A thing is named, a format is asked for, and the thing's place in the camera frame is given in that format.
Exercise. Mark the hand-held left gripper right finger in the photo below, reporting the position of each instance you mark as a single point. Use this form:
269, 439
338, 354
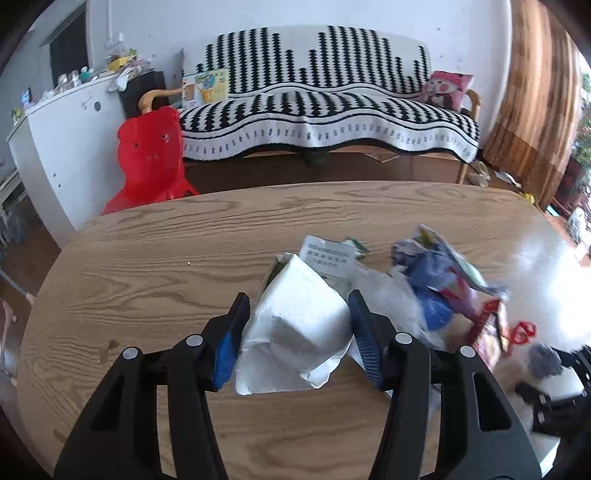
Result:
369, 341

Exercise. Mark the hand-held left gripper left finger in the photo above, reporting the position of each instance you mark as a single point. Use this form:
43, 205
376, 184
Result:
228, 350

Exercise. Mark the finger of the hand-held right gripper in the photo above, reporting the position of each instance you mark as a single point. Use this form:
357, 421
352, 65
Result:
577, 364
554, 410

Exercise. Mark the grey paper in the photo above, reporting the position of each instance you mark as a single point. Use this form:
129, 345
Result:
545, 361

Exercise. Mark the clear plastic bag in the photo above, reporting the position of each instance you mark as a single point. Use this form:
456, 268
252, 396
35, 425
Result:
392, 295

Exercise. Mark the white paper bag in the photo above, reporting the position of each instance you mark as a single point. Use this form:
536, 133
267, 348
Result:
295, 323

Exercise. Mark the red snack packet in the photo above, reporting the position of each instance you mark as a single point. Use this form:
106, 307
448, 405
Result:
489, 337

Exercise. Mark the green wrapper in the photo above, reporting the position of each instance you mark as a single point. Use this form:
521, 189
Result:
358, 247

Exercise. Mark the white printed paper slip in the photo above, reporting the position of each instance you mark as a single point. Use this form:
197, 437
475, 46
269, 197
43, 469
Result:
325, 254

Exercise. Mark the colourful snack packet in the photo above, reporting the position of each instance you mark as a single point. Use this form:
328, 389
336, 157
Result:
466, 277

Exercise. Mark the flat cardboard piece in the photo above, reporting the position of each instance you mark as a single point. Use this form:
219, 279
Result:
381, 156

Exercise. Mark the pair of slippers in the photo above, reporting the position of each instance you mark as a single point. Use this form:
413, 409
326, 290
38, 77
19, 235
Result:
478, 175

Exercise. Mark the potted plants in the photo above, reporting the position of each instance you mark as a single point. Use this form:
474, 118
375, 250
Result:
581, 161

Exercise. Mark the red plastic bear chair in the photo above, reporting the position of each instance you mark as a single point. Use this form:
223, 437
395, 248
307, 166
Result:
147, 161

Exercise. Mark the black white striped blanket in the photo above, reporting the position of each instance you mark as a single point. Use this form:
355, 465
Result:
332, 106

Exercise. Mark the white cabinet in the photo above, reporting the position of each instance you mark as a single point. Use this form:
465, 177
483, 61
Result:
69, 152

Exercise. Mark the pink cartoon cushion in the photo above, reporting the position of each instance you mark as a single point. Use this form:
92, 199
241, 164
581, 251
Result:
445, 90

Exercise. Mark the colourful picture book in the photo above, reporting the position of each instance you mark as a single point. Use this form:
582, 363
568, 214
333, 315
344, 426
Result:
205, 87

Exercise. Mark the wooden sofa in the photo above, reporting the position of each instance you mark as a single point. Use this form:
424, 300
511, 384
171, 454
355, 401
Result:
159, 94

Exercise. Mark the brown curtain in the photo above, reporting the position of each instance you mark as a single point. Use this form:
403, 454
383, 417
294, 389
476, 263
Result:
531, 101

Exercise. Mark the black box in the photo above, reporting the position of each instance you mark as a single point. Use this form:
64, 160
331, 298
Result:
143, 92

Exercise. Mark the pile of clutter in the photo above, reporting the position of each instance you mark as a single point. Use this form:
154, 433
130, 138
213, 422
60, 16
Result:
122, 62

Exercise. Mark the row of small bottles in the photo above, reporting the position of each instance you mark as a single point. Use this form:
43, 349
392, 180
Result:
71, 81

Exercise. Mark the dark wall panel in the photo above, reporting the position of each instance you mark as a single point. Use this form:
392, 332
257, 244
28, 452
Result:
69, 46

